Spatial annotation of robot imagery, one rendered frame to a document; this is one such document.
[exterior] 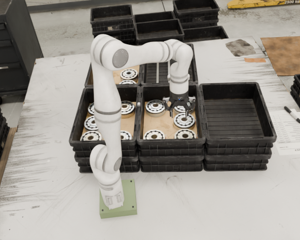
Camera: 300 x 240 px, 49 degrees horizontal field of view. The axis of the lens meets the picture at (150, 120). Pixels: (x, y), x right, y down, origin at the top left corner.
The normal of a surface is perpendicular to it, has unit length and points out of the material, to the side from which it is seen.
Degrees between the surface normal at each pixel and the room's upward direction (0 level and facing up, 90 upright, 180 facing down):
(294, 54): 0
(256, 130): 0
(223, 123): 0
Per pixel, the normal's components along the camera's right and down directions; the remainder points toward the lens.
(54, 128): -0.06, -0.73
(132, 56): 0.73, 0.40
